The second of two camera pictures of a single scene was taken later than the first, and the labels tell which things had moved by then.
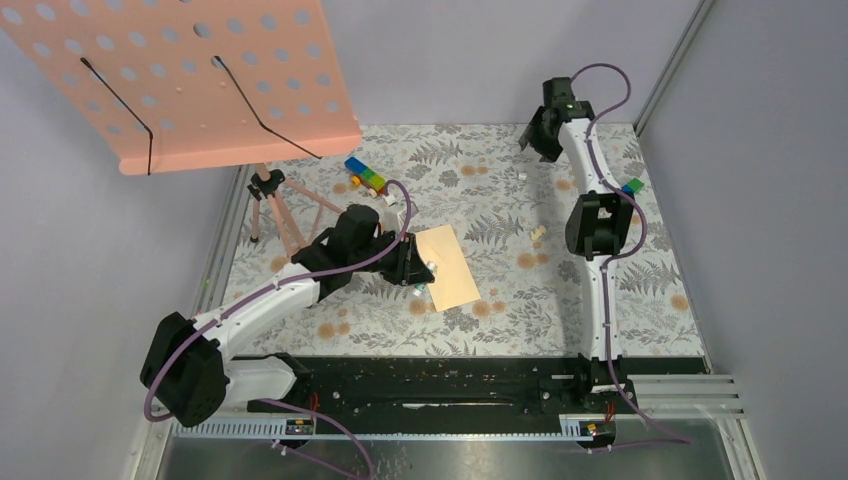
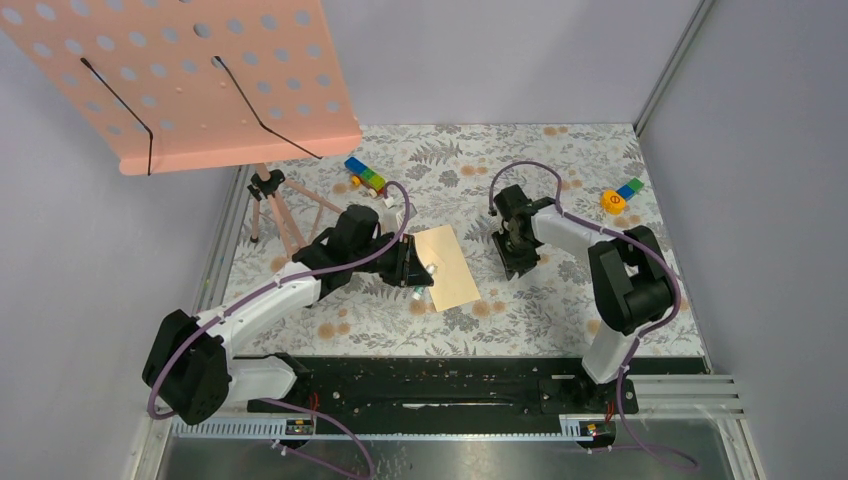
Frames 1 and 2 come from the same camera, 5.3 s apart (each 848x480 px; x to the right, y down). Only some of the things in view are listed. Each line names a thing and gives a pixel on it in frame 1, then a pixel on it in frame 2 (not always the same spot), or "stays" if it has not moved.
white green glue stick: x=421 y=287 stays
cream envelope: x=453 y=284 stays
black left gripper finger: x=415 y=270 stays
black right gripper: x=550 y=153 to x=526 y=263
